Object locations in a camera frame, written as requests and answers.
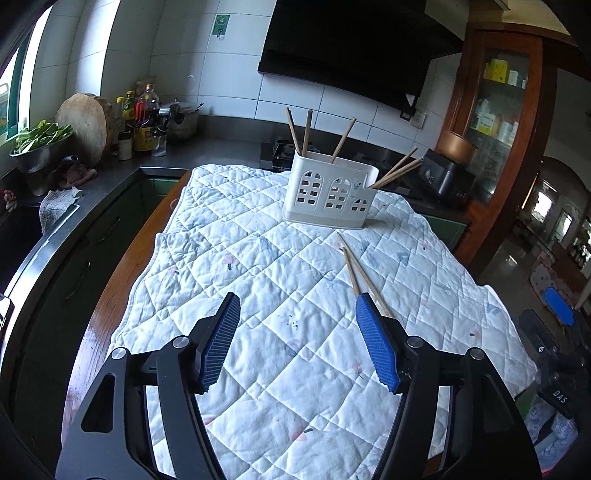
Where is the white quilted cloth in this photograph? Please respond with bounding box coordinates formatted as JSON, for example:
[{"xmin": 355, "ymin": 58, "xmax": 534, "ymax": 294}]
[{"xmin": 110, "ymin": 165, "xmax": 537, "ymax": 479}]

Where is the steel bowl of greens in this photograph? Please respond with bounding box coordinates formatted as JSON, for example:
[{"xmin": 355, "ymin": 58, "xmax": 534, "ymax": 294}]
[{"xmin": 10, "ymin": 120, "xmax": 73, "ymax": 174}]

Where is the round wooden cutting board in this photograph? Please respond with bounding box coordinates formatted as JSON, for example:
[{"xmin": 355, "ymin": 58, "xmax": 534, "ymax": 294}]
[{"xmin": 55, "ymin": 93, "xmax": 114, "ymax": 165}]

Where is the yellow cap oil bottle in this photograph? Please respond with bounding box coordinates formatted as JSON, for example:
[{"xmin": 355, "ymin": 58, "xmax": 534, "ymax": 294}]
[{"xmin": 122, "ymin": 90, "xmax": 135, "ymax": 133}]

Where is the wooden chopstick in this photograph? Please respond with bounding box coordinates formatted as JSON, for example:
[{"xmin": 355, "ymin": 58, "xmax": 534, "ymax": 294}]
[
  {"xmin": 286, "ymin": 107, "xmax": 301, "ymax": 155},
  {"xmin": 342, "ymin": 247, "xmax": 361, "ymax": 298},
  {"xmin": 337, "ymin": 232, "xmax": 394, "ymax": 318},
  {"xmin": 368, "ymin": 147, "xmax": 418, "ymax": 188},
  {"xmin": 301, "ymin": 109, "xmax": 314, "ymax": 157},
  {"xmin": 331, "ymin": 117, "xmax": 356, "ymax": 164}
]

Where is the white plastic utensil holder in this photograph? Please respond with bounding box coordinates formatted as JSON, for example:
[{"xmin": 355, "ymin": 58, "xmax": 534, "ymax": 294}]
[{"xmin": 283, "ymin": 152, "xmax": 379, "ymax": 229}]

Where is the wooden display cabinet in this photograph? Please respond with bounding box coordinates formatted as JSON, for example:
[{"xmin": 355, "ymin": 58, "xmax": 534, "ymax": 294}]
[{"xmin": 442, "ymin": 22, "xmax": 579, "ymax": 277}]

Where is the small white jar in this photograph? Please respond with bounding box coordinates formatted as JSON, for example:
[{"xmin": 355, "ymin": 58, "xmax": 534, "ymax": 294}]
[{"xmin": 117, "ymin": 130, "xmax": 133, "ymax": 161}]

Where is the black range hood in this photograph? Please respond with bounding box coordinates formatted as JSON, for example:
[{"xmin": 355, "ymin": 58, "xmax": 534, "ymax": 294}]
[{"xmin": 259, "ymin": 0, "xmax": 463, "ymax": 115}]

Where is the copper inner pot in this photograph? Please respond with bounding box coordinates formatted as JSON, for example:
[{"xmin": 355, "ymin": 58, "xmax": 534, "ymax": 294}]
[{"xmin": 436, "ymin": 130, "xmax": 478, "ymax": 165}]

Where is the wall power socket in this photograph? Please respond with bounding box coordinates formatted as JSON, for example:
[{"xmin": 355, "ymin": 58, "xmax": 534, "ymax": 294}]
[{"xmin": 410, "ymin": 110, "xmax": 427, "ymax": 129}]

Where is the green wall hook sticker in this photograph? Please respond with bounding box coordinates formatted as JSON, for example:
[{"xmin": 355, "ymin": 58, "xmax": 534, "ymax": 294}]
[{"xmin": 212, "ymin": 14, "xmax": 230, "ymax": 38}]

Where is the wooden chopstick standing in holder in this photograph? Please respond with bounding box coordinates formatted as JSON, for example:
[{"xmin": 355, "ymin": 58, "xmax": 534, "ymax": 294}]
[{"xmin": 301, "ymin": 109, "xmax": 314, "ymax": 157}]

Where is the black rice cooker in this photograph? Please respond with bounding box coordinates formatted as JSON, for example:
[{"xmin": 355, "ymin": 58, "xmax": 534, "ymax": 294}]
[{"xmin": 419, "ymin": 149, "xmax": 476, "ymax": 205}]

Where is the dark soy sauce bottle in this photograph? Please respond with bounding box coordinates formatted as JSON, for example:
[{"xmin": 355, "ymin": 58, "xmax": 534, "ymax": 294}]
[{"xmin": 134, "ymin": 83, "xmax": 160, "ymax": 153}]

